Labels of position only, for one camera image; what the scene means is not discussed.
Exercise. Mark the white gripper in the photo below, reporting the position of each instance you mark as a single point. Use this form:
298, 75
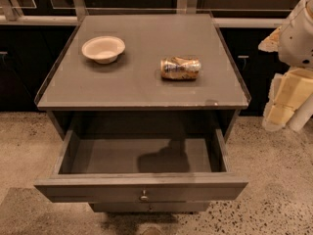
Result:
297, 44

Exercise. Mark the orange soda can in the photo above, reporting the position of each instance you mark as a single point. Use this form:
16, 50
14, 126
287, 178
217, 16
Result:
177, 68

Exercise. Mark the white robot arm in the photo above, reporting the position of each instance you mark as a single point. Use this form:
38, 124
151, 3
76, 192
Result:
291, 94

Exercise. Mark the grey drawer cabinet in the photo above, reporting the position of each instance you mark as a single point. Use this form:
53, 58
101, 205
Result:
129, 95

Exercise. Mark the metal drawer knob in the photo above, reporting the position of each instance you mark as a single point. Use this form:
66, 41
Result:
144, 197

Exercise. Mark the lower grey drawer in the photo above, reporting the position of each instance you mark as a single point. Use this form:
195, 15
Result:
150, 207

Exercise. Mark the open grey top drawer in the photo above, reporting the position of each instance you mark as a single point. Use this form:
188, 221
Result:
115, 168

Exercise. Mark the white paper bowl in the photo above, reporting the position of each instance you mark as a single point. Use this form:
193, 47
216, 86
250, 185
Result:
103, 49

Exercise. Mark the metal cabinet handle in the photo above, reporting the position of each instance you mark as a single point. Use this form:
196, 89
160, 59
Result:
242, 59

